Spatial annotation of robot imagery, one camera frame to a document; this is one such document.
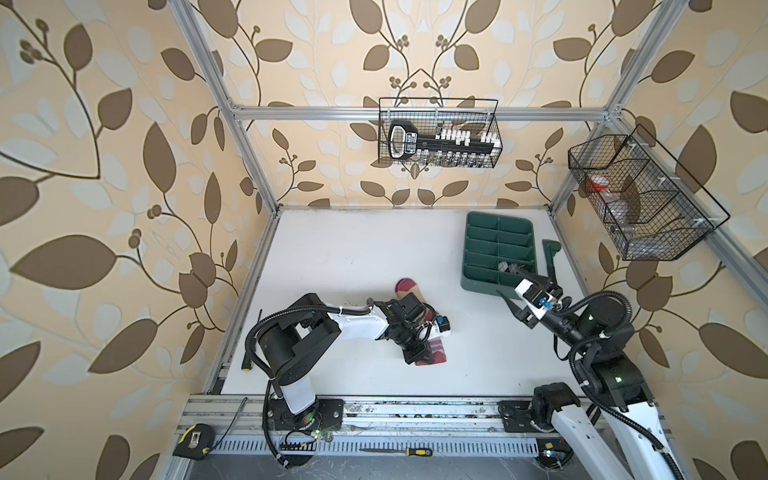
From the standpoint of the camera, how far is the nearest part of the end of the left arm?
72 cm

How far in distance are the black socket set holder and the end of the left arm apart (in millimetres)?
418

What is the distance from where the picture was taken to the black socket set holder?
0.83m
